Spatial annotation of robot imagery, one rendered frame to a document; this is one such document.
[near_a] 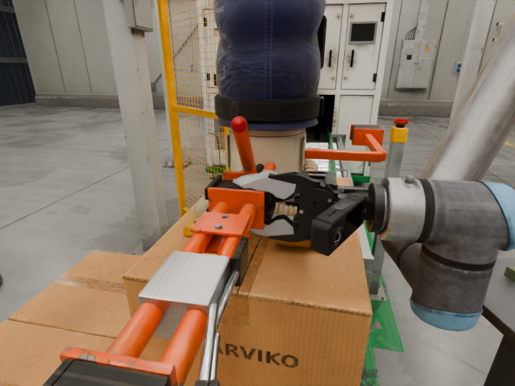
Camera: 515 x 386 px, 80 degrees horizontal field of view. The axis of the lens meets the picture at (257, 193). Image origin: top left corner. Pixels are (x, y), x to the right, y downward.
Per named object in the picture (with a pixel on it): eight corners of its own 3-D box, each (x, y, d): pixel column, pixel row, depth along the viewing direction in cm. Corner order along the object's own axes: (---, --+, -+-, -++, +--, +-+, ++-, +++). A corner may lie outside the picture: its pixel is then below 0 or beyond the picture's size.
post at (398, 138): (365, 287, 191) (391, 125, 153) (376, 289, 190) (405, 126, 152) (366, 295, 185) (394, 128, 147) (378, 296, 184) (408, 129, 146)
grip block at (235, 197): (220, 202, 54) (218, 170, 51) (276, 207, 52) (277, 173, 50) (204, 224, 46) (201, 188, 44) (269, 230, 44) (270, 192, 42)
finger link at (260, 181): (239, 172, 49) (294, 189, 49) (230, 185, 44) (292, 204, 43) (244, 155, 48) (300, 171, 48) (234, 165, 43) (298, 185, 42)
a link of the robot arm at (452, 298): (447, 290, 54) (463, 227, 50) (491, 341, 43) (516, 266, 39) (393, 289, 55) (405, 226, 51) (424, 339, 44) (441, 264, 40)
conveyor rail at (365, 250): (334, 153, 335) (336, 136, 328) (339, 154, 334) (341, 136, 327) (353, 296, 125) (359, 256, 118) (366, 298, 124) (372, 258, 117)
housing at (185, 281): (174, 284, 33) (169, 249, 31) (235, 292, 32) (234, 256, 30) (139, 336, 27) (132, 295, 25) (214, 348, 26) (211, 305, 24)
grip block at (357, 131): (349, 139, 99) (350, 123, 97) (376, 140, 98) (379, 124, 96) (351, 145, 91) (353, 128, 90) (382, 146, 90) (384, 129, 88)
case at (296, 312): (232, 266, 120) (228, 169, 105) (336, 280, 112) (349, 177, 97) (152, 428, 66) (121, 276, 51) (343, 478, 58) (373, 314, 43)
